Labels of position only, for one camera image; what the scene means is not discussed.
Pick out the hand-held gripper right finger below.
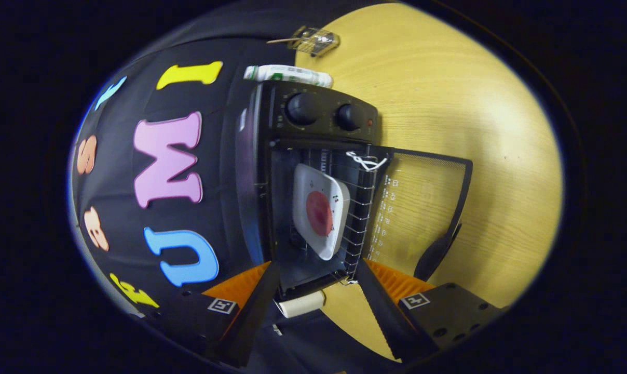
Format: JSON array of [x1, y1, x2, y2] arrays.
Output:
[[356, 258, 506, 363]]

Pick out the white green-label bottle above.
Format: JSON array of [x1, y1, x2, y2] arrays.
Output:
[[243, 64, 334, 89]]

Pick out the black toaster oven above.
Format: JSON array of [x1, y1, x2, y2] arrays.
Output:
[[236, 79, 473, 302]]

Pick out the pink round meat slice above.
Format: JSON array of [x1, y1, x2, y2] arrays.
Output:
[[306, 191, 334, 237]]

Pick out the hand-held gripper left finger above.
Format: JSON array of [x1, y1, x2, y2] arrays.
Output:
[[153, 261, 281, 368]]

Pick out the white square plate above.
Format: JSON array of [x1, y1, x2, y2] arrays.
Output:
[[293, 164, 351, 261]]

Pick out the wire utensil holder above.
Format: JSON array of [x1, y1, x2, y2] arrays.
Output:
[[266, 26, 341, 58]]

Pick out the white bread toaster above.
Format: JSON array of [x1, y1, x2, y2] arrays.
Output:
[[275, 290, 326, 319]]

